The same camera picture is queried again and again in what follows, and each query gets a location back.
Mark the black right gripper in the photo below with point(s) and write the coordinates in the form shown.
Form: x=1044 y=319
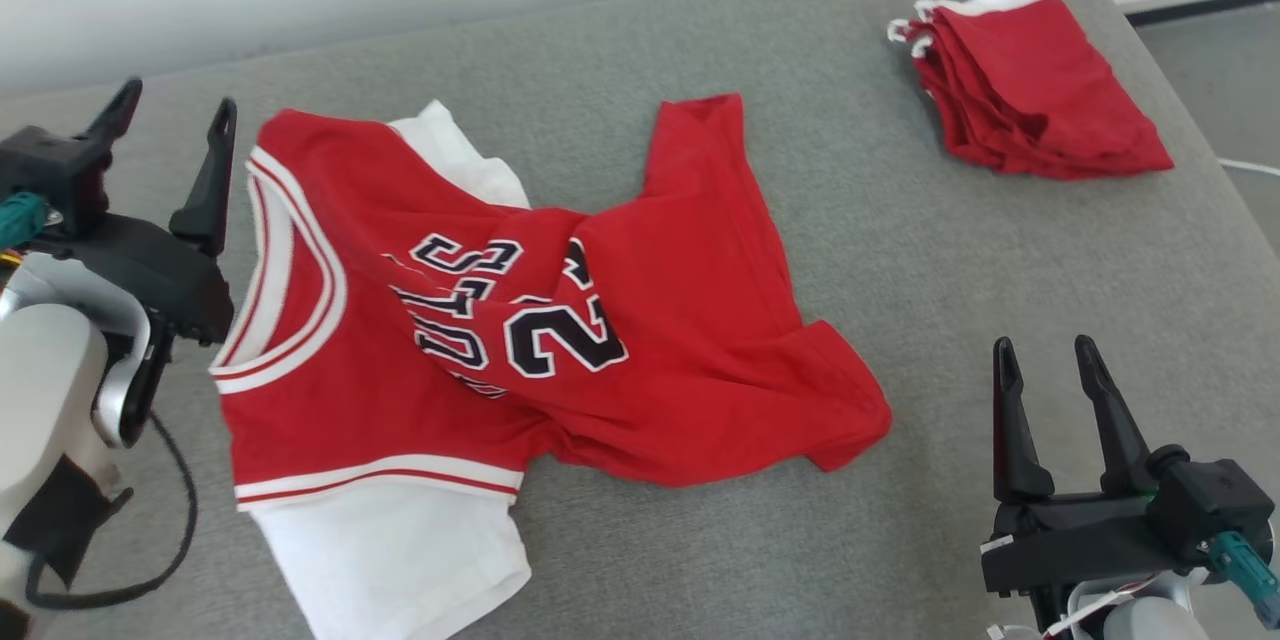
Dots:
x=1080 y=540

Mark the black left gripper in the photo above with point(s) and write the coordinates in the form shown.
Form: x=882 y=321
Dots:
x=150 y=270

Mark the red shorts white trim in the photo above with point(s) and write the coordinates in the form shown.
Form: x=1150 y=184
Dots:
x=1040 y=90

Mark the red basketball jersey white tee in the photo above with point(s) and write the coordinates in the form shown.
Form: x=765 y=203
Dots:
x=600 y=340

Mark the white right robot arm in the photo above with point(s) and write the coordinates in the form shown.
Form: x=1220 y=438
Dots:
x=1140 y=615

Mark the grey fabric sofa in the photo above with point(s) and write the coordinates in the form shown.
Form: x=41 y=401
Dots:
x=850 y=270

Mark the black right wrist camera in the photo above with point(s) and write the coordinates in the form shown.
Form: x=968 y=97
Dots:
x=1210 y=500

